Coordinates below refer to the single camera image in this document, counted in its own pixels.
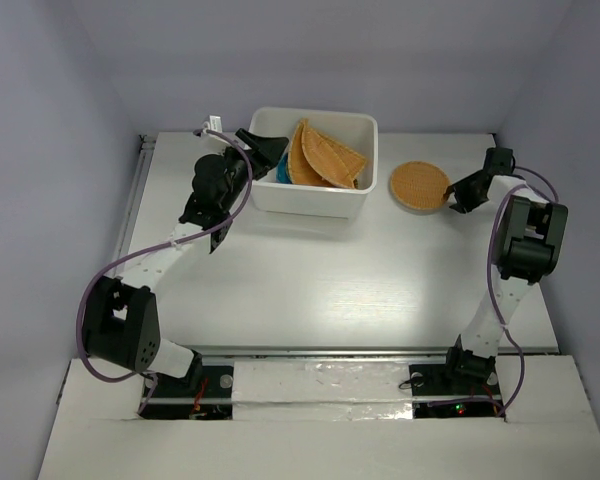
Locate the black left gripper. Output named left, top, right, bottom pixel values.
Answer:
left=217, top=131, right=286, bottom=212

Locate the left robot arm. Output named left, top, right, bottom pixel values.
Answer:
left=76, top=128, right=289, bottom=395

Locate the aluminium front rail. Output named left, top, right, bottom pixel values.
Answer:
left=82, top=343, right=561, bottom=359

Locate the aluminium rail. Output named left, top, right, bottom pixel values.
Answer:
left=112, top=135, right=157, bottom=260
left=82, top=343, right=561, bottom=359

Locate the blue polka dot plate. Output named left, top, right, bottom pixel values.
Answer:
left=276, top=153, right=292, bottom=184

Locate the orange teardrop woven tray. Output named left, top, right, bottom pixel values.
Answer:
left=301, top=124, right=368, bottom=189

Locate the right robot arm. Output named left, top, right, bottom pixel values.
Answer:
left=440, top=147, right=568, bottom=395

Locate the aluminium left rail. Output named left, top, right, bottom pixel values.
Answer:
left=112, top=135, right=157, bottom=260

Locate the orange leaf-shaped woven tray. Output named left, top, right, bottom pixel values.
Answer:
left=288, top=118, right=339, bottom=188

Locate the round orange woven plate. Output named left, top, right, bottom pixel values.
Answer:
left=389, top=161, right=451, bottom=212

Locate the white plastic bin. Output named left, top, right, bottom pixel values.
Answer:
left=249, top=107, right=378, bottom=219

